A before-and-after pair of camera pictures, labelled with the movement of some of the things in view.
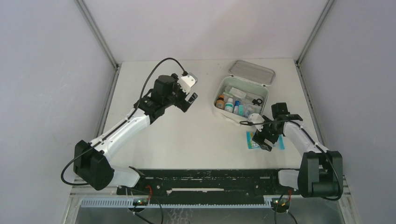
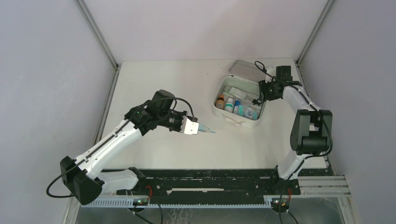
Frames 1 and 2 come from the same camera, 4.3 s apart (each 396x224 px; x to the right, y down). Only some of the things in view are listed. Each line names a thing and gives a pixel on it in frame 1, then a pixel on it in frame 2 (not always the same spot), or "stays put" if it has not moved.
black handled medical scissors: x=255 y=101 stays put
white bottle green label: x=229 y=106 stays put
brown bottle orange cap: x=220 y=102 stays put
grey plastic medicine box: x=235 y=99 stays put
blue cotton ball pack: x=279 y=144 → x=203 y=128
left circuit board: x=140 y=202 stays put
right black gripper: x=261 y=135 → x=264 y=95
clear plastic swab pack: x=237 y=93 stays put
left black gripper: x=180 y=104 → x=181 y=115
